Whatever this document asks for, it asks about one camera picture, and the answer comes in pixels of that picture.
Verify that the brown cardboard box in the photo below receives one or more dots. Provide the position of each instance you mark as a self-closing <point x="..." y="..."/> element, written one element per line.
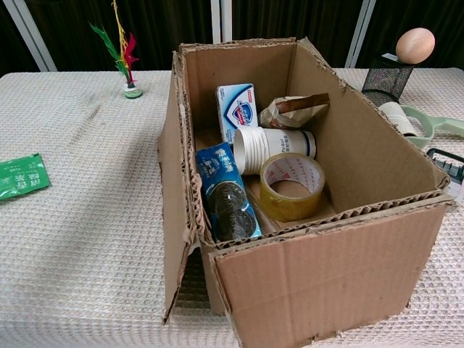
<point x="326" y="275"/>

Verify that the blue cookie packet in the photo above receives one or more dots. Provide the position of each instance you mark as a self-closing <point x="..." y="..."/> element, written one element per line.
<point x="224" y="192"/>

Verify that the white paper cup stack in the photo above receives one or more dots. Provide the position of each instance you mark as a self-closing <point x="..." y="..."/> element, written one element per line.
<point x="282" y="145"/>

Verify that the blue white soap box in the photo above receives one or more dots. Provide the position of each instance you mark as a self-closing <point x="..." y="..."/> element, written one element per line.
<point x="237" y="108"/>

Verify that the clear packing tape roll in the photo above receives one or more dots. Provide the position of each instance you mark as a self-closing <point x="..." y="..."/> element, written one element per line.
<point x="290" y="208"/>

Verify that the brown paper bag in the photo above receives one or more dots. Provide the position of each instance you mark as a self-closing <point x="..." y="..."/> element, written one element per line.
<point x="290" y="112"/>

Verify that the feather shuttlecock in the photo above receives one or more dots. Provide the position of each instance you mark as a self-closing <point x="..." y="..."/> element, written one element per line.
<point x="132" y="91"/>

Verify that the beige waffle tablecloth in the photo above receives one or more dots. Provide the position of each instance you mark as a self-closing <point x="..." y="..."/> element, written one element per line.
<point x="90" y="253"/>

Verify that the black mesh pen cup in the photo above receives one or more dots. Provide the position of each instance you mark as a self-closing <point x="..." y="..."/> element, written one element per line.
<point x="384" y="81"/>

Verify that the small white card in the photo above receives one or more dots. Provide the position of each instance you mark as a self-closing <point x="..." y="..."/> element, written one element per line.
<point x="389" y="58"/>

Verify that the green tea packet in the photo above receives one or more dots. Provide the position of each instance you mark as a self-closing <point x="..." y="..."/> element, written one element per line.
<point x="21" y="177"/>

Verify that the beige wooden egg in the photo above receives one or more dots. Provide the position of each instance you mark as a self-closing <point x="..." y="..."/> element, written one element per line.
<point x="415" y="45"/>

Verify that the white partition frame post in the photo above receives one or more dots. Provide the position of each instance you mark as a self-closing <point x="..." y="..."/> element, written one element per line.
<point x="33" y="40"/>
<point x="359" y="36"/>
<point x="216" y="21"/>

